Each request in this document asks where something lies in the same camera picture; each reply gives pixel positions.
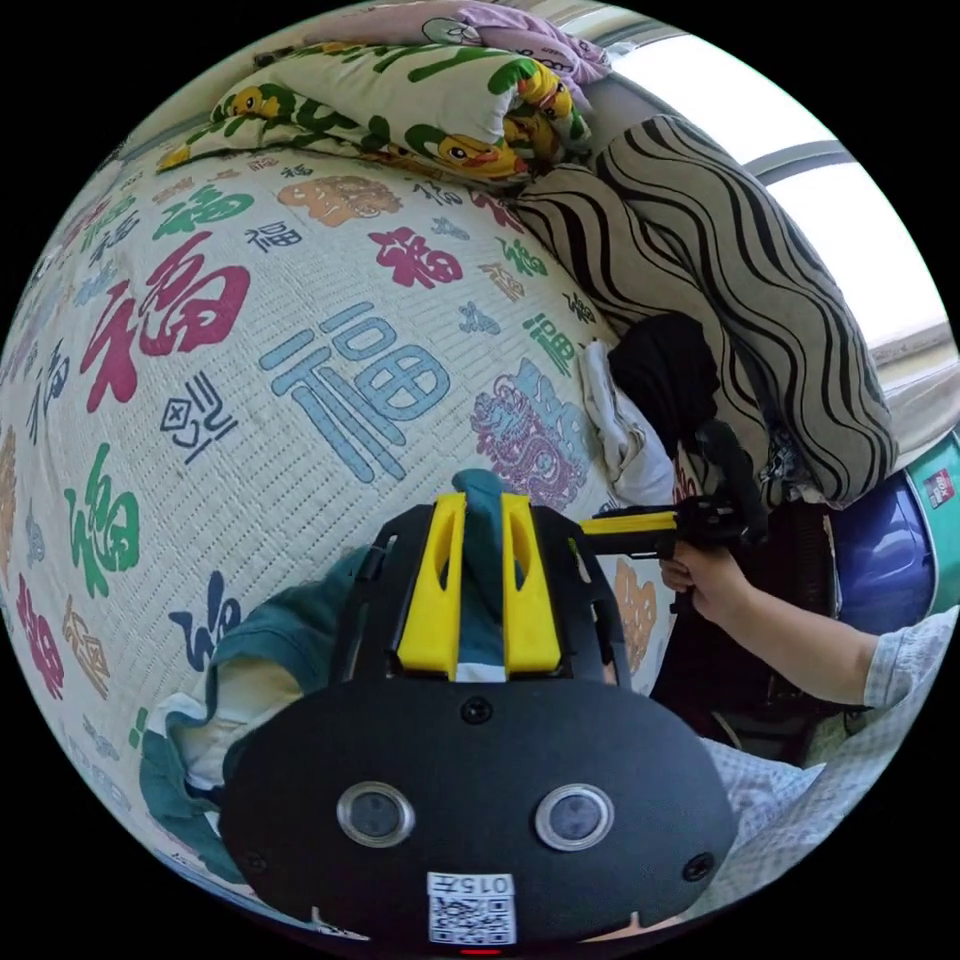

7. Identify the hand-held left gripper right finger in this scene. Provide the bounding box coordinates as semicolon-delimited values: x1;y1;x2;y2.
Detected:
500;492;562;674

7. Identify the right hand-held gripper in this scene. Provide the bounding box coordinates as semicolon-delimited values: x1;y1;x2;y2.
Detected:
581;491;772;618

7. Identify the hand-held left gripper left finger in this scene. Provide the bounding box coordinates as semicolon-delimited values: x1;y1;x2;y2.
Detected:
395;492;468;673

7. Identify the teal and cream shirt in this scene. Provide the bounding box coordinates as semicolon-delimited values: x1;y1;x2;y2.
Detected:
138;468;543;888

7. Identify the person's right forearm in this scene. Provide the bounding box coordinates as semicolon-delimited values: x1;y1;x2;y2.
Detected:
723;588;885;708

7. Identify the person's right hand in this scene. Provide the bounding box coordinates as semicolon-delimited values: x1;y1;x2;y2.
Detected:
659;541;763;633

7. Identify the pile of clothes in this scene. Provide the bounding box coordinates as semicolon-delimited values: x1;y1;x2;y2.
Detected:
579;311;755;505

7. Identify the bed with printed sheet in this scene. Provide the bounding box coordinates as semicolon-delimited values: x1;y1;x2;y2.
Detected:
0;134;680;905

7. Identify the blue round tub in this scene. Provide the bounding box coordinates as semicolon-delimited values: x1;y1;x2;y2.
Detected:
830;472;940;625

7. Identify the large wavy striped pillow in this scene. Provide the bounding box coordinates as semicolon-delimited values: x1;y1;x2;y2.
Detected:
592;114;901;505

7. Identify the small wavy striped pillow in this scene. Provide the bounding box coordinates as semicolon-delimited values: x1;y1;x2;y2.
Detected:
515;163;751;391

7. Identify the green carton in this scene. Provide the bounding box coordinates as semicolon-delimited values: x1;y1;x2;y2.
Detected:
902;433;960;605

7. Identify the person's body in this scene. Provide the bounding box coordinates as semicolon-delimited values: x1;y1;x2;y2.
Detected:
701;603;960;920

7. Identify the window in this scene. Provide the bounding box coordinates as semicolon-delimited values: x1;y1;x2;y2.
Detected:
611;28;960;410

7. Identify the folded duck print quilt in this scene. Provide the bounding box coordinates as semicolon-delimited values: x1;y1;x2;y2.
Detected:
155;37;595;183

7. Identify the pink printed blanket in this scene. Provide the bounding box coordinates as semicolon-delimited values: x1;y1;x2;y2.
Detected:
299;0;614;103

